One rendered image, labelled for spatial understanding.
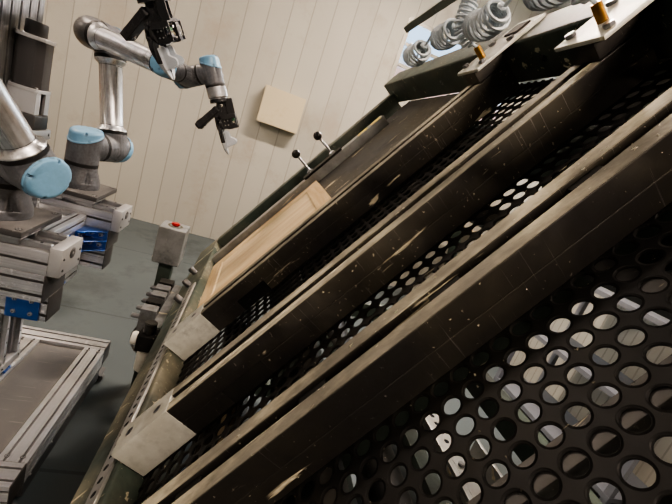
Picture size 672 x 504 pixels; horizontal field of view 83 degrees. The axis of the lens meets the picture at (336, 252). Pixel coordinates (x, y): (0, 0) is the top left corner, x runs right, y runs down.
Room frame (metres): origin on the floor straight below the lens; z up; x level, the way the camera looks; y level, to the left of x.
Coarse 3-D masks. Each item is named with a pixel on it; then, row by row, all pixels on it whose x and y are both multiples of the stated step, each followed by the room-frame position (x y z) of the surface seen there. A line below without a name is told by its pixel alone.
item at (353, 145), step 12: (384, 120) 1.67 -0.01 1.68; (360, 132) 1.69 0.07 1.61; (372, 132) 1.66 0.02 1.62; (348, 144) 1.64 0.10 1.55; (360, 144) 1.65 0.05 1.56; (336, 156) 1.63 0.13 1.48; (348, 156) 1.65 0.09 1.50; (324, 168) 1.62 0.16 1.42; (312, 180) 1.62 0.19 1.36; (288, 192) 1.64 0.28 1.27; (300, 192) 1.61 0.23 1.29; (276, 204) 1.59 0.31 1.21; (264, 216) 1.58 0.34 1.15; (252, 228) 1.57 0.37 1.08; (240, 240) 1.56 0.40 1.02; (228, 252) 1.55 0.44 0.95
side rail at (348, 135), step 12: (384, 108) 1.91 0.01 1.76; (396, 108) 1.93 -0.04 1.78; (360, 120) 1.90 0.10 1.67; (372, 120) 1.91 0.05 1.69; (348, 132) 1.88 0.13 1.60; (336, 144) 1.87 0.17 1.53; (324, 156) 1.86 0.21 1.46; (312, 168) 1.85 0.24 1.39; (288, 180) 1.85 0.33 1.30; (300, 180) 1.84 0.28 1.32; (276, 192) 1.82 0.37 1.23; (264, 204) 1.81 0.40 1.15; (252, 216) 1.80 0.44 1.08; (240, 228) 1.79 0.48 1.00; (228, 240) 1.78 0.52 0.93
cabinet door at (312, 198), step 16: (304, 192) 1.53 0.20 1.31; (320, 192) 1.35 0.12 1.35; (288, 208) 1.49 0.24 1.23; (304, 208) 1.32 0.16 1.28; (272, 224) 1.44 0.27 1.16; (288, 224) 1.28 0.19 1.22; (256, 240) 1.39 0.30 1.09; (272, 240) 1.24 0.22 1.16; (240, 256) 1.34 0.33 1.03; (256, 256) 1.20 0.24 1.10; (224, 272) 1.30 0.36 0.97; (240, 272) 1.15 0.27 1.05; (208, 288) 1.24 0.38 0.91
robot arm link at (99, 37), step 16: (80, 16) 1.49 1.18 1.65; (80, 32) 1.44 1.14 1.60; (96, 32) 1.44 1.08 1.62; (112, 32) 1.45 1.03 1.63; (96, 48) 1.48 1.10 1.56; (112, 48) 1.43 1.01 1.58; (128, 48) 1.42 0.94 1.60; (144, 48) 1.42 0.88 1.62; (144, 64) 1.42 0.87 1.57; (176, 80) 1.46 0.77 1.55
